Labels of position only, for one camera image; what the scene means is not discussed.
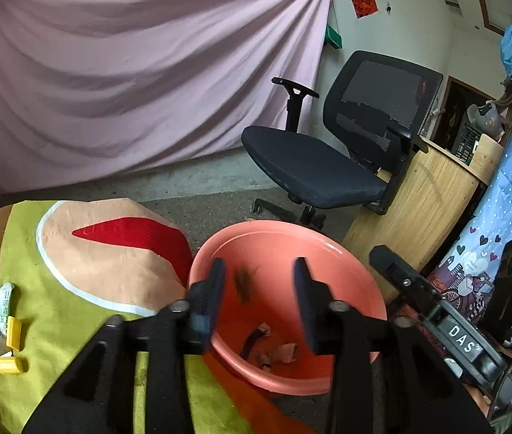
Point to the pink plastic basin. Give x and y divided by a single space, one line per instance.
274 253

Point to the light blue hanging cloth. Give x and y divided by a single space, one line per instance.
509 49

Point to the pink hanging cloth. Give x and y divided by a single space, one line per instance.
147 77

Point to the tan paper cup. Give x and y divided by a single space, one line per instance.
285 352

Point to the green hanging basket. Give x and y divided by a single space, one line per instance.
334 36

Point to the white crumpled tissue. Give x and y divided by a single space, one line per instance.
264 329

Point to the wooden cabinet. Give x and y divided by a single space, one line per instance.
418 208

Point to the dry brown leaf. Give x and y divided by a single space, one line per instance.
243 285

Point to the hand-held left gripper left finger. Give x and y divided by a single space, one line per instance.
210 298

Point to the grey crate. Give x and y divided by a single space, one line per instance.
467 141

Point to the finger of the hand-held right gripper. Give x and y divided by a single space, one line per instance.
400 275

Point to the black office chair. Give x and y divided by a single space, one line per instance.
310 167

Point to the white green ointment tube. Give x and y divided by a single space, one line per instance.
5 303

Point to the multicoloured patchwork blanket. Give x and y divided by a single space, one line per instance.
102 253

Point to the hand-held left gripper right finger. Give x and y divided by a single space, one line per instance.
303 298

